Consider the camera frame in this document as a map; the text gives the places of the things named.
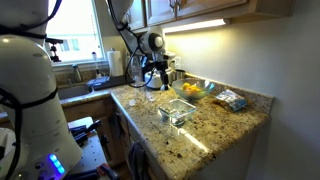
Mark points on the black tools on cart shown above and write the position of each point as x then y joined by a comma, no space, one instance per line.
80,133

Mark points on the black drying mat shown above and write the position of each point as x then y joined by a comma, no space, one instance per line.
108,82

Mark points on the glass bottle with metal cap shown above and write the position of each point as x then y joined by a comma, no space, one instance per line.
136,69

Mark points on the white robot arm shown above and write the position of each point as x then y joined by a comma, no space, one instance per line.
43,147

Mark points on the square glass bowl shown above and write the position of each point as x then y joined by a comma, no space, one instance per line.
176,111

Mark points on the white wall outlet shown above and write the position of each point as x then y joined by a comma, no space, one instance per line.
177,62

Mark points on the kitchen faucet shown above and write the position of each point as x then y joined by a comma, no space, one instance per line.
77,73

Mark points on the white paper towel roll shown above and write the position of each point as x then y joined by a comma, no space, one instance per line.
115,62

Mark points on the wooden upper cabinets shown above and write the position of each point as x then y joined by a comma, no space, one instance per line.
144,14

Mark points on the small metal cup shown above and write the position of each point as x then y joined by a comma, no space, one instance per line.
180,74

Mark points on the blue white snack bag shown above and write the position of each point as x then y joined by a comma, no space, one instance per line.
234,101

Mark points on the orange and yellow fruits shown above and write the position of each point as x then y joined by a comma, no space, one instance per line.
190,89

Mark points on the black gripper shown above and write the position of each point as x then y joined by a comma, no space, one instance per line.
161,65

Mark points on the grey hanging towel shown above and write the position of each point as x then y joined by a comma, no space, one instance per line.
138,162

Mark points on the round glass fruit bowl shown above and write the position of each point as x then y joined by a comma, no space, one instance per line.
205,86

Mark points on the under-cabinet light strip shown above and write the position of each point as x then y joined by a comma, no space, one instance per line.
198,25

